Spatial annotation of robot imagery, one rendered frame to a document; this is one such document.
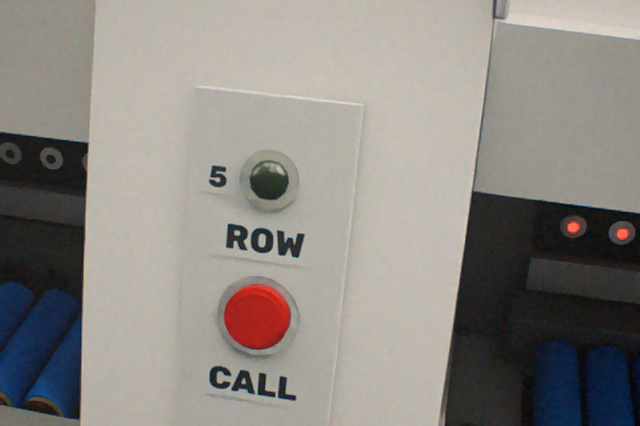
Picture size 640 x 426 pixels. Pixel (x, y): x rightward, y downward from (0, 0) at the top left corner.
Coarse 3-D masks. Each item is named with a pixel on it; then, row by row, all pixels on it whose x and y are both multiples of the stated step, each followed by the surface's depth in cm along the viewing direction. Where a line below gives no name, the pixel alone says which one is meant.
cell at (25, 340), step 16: (48, 304) 38; (64, 304) 38; (32, 320) 37; (48, 320) 37; (64, 320) 38; (16, 336) 36; (32, 336) 36; (48, 336) 37; (16, 352) 35; (32, 352) 36; (48, 352) 37; (0, 368) 35; (16, 368) 35; (32, 368) 35; (0, 384) 34; (16, 384) 34; (32, 384) 35; (16, 400) 34
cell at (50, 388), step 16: (80, 320) 37; (64, 336) 37; (80, 336) 36; (64, 352) 36; (80, 352) 36; (48, 368) 35; (64, 368) 35; (80, 368) 35; (48, 384) 34; (64, 384) 34; (80, 384) 35; (32, 400) 34; (48, 400) 34; (64, 400) 34; (64, 416) 34
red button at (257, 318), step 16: (256, 288) 23; (240, 304) 23; (256, 304) 23; (272, 304) 23; (224, 320) 23; (240, 320) 23; (256, 320) 23; (272, 320) 23; (288, 320) 23; (240, 336) 23; (256, 336) 23; (272, 336) 23
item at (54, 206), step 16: (0, 192) 42; (16, 192) 42; (32, 192) 42; (48, 192) 42; (64, 192) 42; (80, 192) 42; (0, 208) 43; (16, 208) 43; (32, 208) 42; (48, 208) 42; (64, 208) 42; (80, 208) 42; (80, 224) 42; (80, 304) 42; (80, 416) 35
